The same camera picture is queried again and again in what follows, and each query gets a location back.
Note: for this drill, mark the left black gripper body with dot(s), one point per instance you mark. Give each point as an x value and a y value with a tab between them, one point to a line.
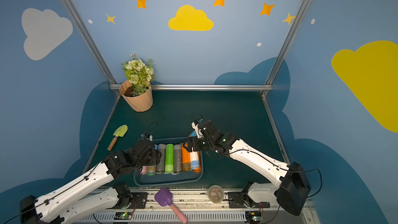
152	154

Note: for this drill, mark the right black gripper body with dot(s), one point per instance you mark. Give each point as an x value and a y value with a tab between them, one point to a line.
193	143

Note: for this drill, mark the white roll blue end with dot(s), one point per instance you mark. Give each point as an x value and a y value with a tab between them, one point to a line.
193	160

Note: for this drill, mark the orange trash bag roll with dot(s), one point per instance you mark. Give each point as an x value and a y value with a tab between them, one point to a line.
199	168
186	163

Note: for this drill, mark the pink trash bag roll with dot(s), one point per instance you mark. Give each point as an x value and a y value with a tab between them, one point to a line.
144	170

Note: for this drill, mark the grey trash bag roll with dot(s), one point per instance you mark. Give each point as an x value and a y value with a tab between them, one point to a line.
160	167

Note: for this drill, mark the green roll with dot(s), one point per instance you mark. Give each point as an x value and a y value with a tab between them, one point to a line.
169	159

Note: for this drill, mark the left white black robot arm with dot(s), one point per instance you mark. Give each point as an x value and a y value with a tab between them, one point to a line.
72	201

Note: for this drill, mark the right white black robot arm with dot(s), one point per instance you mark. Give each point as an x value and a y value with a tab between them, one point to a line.
289	186

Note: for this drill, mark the teal plastic storage box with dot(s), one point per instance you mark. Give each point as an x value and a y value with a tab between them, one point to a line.
160	180

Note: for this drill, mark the round clear lid dish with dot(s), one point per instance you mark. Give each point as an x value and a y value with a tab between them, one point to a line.
216	194

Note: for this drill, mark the beige flower pot with plant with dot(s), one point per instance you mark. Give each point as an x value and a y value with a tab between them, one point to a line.
136	90

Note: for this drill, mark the left circuit board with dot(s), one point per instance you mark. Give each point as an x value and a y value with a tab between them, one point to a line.
123	216

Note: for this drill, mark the circuit board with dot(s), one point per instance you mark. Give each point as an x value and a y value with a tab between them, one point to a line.
123	216
253	217

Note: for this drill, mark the right circuit board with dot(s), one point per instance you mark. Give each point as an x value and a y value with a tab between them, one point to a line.
253	217

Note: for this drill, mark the green trowel wooden handle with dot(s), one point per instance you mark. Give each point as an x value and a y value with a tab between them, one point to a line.
120	132

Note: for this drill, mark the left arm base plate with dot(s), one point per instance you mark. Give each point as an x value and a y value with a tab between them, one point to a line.
137	200

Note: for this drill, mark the purple toy shovel pink handle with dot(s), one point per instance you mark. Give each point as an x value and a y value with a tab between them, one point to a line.
165	198

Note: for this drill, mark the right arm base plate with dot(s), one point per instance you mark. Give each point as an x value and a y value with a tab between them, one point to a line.
240	200

